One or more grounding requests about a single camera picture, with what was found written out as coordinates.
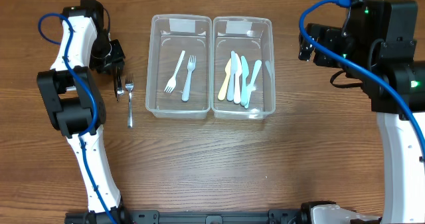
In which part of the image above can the black handled metal fork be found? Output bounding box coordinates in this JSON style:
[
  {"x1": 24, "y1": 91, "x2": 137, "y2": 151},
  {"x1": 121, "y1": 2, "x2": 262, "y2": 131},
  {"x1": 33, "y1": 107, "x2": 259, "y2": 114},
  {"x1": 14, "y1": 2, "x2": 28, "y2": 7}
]
[{"x1": 113, "y1": 71, "x2": 119, "y2": 102}]

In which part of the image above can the small silver metal fork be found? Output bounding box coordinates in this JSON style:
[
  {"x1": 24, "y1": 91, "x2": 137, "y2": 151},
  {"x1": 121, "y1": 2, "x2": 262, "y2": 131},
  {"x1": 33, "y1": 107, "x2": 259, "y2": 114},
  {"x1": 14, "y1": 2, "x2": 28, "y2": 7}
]
[{"x1": 125, "y1": 74, "x2": 134, "y2": 128}]

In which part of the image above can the silver metal fork wide handle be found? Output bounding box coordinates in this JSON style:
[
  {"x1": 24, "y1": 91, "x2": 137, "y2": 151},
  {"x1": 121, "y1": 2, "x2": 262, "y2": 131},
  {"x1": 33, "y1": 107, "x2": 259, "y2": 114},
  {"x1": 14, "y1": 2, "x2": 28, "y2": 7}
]
[{"x1": 116, "y1": 70, "x2": 124, "y2": 96}]

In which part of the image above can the light blue plastic knife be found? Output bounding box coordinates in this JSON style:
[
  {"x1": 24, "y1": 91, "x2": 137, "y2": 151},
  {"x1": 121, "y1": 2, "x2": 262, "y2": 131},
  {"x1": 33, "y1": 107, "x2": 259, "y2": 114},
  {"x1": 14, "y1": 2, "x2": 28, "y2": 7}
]
[{"x1": 244, "y1": 60, "x2": 262, "y2": 109}]

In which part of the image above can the mint green plastic knife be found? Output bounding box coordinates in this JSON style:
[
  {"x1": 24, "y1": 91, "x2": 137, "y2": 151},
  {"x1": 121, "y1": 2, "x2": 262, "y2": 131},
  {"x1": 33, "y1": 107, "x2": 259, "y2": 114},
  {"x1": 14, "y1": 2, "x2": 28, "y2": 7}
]
[{"x1": 240, "y1": 56, "x2": 249, "y2": 106}]

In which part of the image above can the white plastic fork long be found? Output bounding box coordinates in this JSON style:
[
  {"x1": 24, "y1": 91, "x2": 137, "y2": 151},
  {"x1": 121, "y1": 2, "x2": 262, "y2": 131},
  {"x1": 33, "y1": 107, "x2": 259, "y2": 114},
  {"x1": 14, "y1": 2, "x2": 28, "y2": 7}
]
[{"x1": 164, "y1": 51, "x2": 185, "y2": 93}]

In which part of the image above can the pale blue plastic knife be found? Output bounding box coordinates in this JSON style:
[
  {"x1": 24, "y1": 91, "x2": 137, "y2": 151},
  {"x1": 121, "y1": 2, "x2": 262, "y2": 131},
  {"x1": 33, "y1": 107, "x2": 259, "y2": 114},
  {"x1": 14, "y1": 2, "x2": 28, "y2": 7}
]
[{"x1": 226, "y1": 51, "x2": 238, "y2": 101}]

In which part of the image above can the white plastic fork short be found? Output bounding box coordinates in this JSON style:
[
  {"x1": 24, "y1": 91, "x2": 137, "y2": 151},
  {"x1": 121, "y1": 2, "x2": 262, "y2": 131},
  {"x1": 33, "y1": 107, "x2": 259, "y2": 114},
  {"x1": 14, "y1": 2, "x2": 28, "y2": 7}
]
[{"x1": 182, "y1": 55, "x2": 196, "y2": 102}]

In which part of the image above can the yellow plastic knife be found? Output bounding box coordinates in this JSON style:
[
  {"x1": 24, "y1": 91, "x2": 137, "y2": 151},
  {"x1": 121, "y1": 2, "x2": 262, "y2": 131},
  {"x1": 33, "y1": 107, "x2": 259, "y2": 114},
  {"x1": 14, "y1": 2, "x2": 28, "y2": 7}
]
[{"x1": 217, "y1": 59, "x2": 232, "y2": 101}]

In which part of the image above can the white plastic knife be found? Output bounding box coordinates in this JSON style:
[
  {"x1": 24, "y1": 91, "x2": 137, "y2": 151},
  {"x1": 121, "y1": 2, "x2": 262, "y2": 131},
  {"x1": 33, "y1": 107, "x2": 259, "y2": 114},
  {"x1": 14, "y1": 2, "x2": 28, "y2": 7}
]
[{"x1": 234, "y1": 53, "x2": 242, "y2": 104}]

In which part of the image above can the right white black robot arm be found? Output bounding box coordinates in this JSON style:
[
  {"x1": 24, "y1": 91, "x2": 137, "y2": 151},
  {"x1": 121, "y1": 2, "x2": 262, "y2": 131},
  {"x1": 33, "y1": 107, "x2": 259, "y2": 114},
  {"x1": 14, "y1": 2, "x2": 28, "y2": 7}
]
[{"x1": 298, "y1": 0, "x2": 424, "y2": 223}]

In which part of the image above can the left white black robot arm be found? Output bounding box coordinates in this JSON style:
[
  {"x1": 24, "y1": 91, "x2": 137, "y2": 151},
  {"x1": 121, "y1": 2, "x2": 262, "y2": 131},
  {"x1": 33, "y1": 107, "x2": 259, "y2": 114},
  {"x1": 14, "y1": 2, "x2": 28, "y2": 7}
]
[{"x1": 37, "y1": 0, "x2": 133, "y2": 223}]

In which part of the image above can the right clear plastic container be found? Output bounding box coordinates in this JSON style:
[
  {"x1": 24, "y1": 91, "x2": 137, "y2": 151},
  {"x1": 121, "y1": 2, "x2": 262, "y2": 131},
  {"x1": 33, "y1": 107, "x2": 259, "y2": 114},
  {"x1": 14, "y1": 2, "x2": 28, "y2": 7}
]
[{"x1": 210, "y1": 16, "x2": 276, "y2": 119}]

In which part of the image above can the clear plastic container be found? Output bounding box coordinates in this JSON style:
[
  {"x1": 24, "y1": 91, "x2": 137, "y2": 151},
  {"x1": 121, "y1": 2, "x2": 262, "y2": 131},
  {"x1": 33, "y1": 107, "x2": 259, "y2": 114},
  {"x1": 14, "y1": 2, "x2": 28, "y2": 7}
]
[
  {"x1": 210, "y1": 16, "x2": 276, "y2": 119},
  {"x1": 145, "y1": 14, "x2": 212, "y2": 119}
]

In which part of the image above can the left clear plastic container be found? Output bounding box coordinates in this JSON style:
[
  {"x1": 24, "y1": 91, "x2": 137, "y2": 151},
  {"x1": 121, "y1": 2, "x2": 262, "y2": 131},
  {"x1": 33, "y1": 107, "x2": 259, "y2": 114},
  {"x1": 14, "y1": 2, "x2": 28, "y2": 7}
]
[{"x1": 145, "y1": 14, "x2": 212, "y2": 119}]

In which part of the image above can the left blue cable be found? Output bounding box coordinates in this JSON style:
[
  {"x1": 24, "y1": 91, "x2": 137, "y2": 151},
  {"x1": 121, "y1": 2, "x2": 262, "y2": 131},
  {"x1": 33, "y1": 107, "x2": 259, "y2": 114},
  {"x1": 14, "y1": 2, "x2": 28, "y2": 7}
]
[{"x1": 37, "y1": 12, "x2": 119, "y2": 224}]

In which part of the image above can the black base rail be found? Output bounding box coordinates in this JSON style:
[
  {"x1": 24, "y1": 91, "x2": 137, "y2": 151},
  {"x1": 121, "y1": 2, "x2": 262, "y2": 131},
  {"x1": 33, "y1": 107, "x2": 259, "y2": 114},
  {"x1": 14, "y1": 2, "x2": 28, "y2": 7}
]
[{"x1": 64, "y1": 202, "x2": 383, "y2": 224}]

